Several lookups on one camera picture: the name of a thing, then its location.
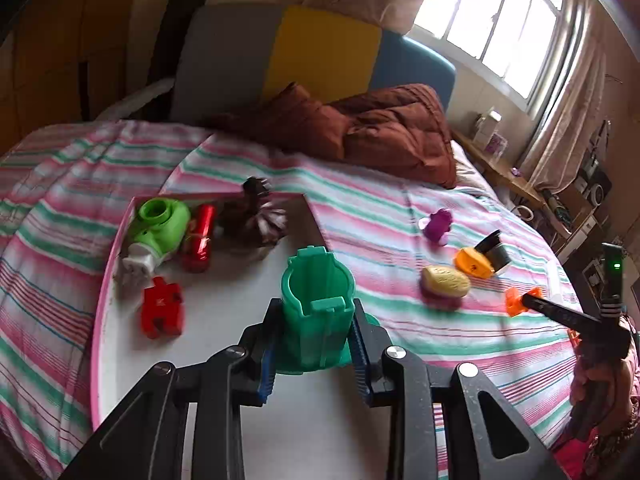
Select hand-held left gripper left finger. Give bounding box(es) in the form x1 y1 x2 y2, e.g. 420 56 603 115
60 297 282 480

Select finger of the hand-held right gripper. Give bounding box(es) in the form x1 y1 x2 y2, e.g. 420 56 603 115
521 292 631 361

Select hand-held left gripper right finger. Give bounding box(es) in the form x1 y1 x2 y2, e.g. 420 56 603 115
350 300 571 480

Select small orange block toy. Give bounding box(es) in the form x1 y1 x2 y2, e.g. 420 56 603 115
505 286 543 318

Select green cup toy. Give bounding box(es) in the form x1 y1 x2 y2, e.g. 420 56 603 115
274 246 383 375

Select pink-edged white cardboard box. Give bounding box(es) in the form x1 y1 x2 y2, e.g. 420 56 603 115
90 191 438 480

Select dark grey cup toy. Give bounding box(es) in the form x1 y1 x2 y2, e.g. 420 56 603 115
474 230 512 275

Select orange craft punch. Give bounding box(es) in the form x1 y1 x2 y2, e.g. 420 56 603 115
454 247 496 281

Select yellow oval toy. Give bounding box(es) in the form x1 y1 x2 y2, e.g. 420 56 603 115
420 265 472 311

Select red block toy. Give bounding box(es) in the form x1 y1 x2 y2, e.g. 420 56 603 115
140 276 185 338

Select red metallic cylinder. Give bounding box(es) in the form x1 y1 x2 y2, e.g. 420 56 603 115
181 203 217 273

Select dark brown flower toy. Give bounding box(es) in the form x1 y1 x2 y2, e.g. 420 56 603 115
217 177 290 248

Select purple dotted toy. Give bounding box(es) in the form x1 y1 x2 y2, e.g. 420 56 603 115
419 208 453 246

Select green plug night light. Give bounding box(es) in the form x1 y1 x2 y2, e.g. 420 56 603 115
114 199 193 288

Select person's right hand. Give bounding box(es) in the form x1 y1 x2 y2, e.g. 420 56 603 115
570 340 640 436

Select white tube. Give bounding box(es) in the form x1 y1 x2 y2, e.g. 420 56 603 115
547 267 568 306

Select grey radio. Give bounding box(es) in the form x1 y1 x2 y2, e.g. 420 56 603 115
572 157 613 207

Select red cloth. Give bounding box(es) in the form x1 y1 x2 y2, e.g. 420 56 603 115
550 430 640 480

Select wooden bedside table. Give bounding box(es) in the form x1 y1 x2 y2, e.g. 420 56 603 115
452 130 571 241

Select white pillow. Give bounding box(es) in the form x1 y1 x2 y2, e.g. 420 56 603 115
450 139 493 191

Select white carton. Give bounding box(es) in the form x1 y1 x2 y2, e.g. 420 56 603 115
472 109 502 148

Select brown quilt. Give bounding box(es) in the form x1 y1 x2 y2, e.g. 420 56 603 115
210 82 458 190

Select window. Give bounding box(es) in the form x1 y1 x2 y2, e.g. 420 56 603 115
412 0 581 111

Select grey yellow blue headboard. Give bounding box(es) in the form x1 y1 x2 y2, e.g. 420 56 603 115
170 2 457 126

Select wooden wardrobe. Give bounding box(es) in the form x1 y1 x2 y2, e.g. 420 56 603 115
0 0 143 146

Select white curved rail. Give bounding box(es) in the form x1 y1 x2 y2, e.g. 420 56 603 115
95 77 173 121

